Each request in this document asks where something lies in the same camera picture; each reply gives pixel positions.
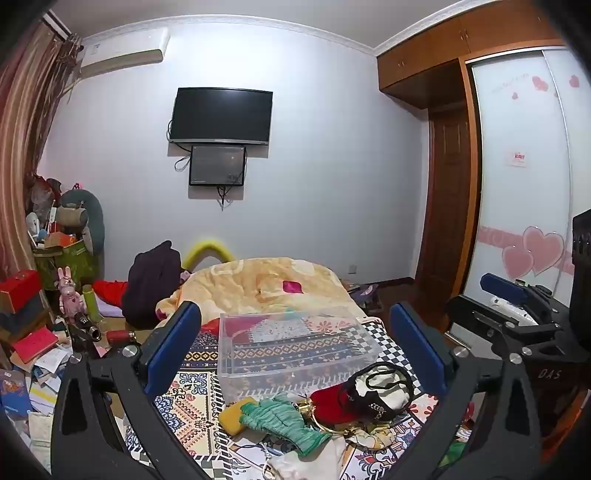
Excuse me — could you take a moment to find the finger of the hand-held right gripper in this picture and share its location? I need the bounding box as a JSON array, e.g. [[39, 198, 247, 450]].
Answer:
[[444, 295, 575, 365], [479, 272, 571, 324]]

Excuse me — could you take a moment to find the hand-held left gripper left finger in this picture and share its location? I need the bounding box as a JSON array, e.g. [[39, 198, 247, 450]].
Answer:
[[50, 301, 218, 480]]

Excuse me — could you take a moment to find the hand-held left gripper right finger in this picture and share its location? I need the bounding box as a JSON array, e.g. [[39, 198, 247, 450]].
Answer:
[[389, 301, 543, 480]]

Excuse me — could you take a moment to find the black and white fabric pouch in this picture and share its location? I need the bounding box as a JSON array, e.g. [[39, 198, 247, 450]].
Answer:
[[344, 362, 416, 422]]

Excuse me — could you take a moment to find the yellow sponge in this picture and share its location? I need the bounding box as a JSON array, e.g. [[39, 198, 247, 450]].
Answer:
[[218, 396, 257, 435]]

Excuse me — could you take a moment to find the floral fabric scrunchie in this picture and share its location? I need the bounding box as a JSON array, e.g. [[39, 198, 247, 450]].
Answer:
[[300, 401, 395, 449]]

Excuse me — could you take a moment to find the red cloth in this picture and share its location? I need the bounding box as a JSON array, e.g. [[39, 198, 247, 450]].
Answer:
[[310, 385, 365, 425]]

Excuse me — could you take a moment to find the clear plastic storage box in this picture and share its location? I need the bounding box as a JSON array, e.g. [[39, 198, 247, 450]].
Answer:
[[218, 310, 384, 404]]

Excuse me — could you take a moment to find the green knit glove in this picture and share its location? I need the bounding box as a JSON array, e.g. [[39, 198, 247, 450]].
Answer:
[[239, 393, 331, 459]]

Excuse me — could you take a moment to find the white cloth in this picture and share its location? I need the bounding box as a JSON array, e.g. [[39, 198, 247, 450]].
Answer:
[[267, 436, 347, 480]]

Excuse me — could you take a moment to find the white plastic device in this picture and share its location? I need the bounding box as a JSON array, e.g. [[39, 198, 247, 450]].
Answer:
[[489, 295, 536, 324]]

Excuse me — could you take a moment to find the dark backpack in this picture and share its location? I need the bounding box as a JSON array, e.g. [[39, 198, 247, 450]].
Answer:
[[122, 240, 183, 326]]

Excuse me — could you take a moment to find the purple bag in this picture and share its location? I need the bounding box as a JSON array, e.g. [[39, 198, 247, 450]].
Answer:
[[344, 282, 384, 315]]

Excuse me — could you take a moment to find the white heart-print sliding wardrobe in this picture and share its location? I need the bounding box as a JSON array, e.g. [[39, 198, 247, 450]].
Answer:
[[464, 46, 591, 324]]

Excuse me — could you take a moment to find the red garment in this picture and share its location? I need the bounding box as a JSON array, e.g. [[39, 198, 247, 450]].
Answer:
[[95, 279, 130, 308]]

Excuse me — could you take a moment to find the black flashlight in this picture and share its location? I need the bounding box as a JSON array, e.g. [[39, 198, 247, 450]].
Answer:
[[74, 312, 102, 342]]

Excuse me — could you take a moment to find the green cylindrical bottle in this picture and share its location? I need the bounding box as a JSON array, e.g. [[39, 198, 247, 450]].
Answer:
[[82, 285, 102, 324]]

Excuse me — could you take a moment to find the yellow fleece blanket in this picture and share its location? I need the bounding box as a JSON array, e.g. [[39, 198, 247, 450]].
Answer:
[[154, 258, 368, 333]]

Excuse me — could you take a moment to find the brown wooden door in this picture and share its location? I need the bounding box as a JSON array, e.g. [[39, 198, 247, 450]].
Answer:
[[416, 111, 472, 296]]

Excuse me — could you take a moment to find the yellow foam tube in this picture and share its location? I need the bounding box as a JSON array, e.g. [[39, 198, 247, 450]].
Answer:
[[182, 240, 236, 271]]

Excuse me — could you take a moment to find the pink rabbit toy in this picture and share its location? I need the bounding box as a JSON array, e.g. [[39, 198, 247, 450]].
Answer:
[[56, 267, 86, 319]]

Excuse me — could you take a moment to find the green shopping bag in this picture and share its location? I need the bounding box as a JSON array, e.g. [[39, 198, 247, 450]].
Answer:
[[34, 240, 100, 291]]

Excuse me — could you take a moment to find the pile of papers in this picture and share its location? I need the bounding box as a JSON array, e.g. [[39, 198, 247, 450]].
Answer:
[[0, 342, 75, 462]]

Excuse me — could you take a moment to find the red book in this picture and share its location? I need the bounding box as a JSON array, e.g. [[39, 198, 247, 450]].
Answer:
[[11, 329, 58, 364]]

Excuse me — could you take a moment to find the grey-green plush toy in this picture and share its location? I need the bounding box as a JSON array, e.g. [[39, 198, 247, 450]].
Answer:
[[60, 188, 106, 257]]

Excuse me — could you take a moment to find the dark grey box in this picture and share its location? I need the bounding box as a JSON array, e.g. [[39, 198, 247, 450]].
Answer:
[[0, 295, 51, 342]]

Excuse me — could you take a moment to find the red box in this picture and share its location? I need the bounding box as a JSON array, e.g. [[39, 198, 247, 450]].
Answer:
[[0, 270, 42, 312]]

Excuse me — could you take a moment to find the wooden overhead cabinet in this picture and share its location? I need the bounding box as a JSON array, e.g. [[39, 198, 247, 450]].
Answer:
[[376, 0, 568, 109]]

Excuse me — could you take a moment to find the brown striped curtain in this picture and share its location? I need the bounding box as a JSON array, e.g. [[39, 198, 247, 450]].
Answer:
[[0, 18, 84, 278]]

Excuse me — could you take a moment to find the white air conditioner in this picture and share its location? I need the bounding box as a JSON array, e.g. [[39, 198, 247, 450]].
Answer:
[[76, 28, 171, 77]]

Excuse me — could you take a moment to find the small black wall monitor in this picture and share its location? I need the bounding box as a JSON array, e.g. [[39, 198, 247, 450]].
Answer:
[[189, 145, 247, 187]]

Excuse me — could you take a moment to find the black wall television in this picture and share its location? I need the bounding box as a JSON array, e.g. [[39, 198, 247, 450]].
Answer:
[[168, 87, 273, 147]]

